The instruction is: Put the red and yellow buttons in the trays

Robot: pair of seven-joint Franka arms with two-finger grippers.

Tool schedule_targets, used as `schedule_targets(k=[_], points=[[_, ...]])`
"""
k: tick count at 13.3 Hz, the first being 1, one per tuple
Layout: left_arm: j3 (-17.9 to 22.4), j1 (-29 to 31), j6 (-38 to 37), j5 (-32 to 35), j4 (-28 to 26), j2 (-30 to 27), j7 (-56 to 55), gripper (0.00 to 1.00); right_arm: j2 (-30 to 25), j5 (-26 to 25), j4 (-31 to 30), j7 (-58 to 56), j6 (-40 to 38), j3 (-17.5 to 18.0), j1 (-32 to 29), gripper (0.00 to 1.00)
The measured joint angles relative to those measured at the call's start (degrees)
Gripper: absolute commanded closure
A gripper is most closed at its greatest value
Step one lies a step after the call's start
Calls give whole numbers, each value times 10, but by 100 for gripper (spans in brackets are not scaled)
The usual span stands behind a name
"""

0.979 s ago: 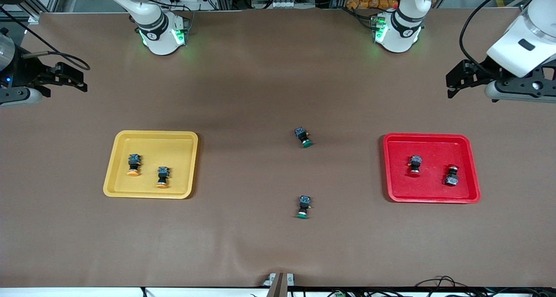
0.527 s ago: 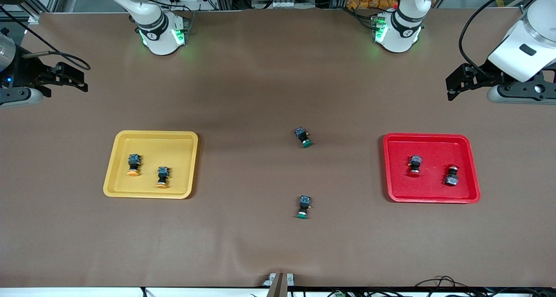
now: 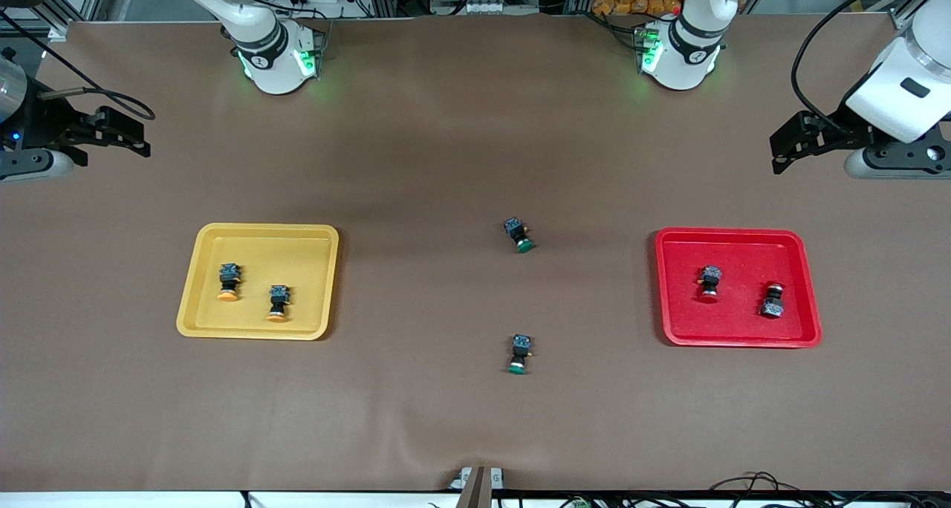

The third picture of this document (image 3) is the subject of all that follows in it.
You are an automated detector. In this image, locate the red push button switch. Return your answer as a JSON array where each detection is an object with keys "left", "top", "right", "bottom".
[
  {"left": 759, "top": 281, "right": 787, "bottom": 319},
  {"left": 697, "top": 265, "right": 724, "bottom": 303}
]

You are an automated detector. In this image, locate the red plastic tray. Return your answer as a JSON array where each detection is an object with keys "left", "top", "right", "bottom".
[{"left": 655, "top": 227, "right": 823, "bottom": 348}]

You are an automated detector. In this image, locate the yellow plastic tray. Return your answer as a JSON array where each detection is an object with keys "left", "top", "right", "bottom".
[{"left": 176, "top": 223, "right": 340, "bottom": 341}]

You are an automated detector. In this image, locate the white power strip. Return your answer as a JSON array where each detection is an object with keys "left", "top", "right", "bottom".
[{"left": 438, "top": 0, "right": 541, "bottom": 16}]

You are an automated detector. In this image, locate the brown table cover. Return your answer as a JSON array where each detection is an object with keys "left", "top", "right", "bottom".
[{"left": 0, "top": 14, "right": 951, "bottom": 492}]

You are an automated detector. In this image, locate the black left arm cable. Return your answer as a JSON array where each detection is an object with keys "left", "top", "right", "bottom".
[{"left": 791, "top": 0, "right": 937, "bottom": 134}]

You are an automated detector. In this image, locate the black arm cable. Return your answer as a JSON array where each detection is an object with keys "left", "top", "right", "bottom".
[
  {"left": 791, "top": 0, "right": 937, "bottom": 134},
  {"left": 0, "top": 9, "right": 157, "bottom": 121}
]

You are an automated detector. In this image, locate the aluminium frame profile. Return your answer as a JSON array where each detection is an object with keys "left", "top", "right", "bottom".
[
  {"left": 866, "top": 0, "right": 937, "bottom": 30},
  {"left": 30, "top": 0, "right": 71, "bottom": 41}
]

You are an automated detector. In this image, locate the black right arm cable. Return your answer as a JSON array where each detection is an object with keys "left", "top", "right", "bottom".
[{"left": 0, "top": 9, "right": 157, "bottom": 121}]

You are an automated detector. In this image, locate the green push button switch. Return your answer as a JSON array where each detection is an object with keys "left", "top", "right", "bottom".
[
  {"left": 507, "top": 334, "right": 534, "bottom": 375},
  {"left": 503, "top": 217, "right": 535, "bottom": 254}
]

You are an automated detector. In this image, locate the black cable tangle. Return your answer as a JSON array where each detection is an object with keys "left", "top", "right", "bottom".
[{"left": 513, "top": 471, "right": 951, "bottom": 508}]

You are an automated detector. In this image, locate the metal table bracket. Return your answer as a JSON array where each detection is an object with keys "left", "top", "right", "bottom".
[{"left": 449, "top": 466, "right": 506, "bottom": 508}]

